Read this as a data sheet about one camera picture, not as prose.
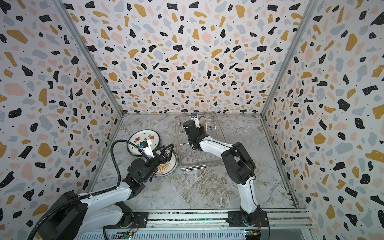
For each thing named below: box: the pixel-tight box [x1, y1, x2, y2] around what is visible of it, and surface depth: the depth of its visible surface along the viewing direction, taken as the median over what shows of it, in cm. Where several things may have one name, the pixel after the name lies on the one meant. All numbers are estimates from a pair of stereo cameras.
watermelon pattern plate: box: [127, 129, 161, 157], surface depth 108 cm
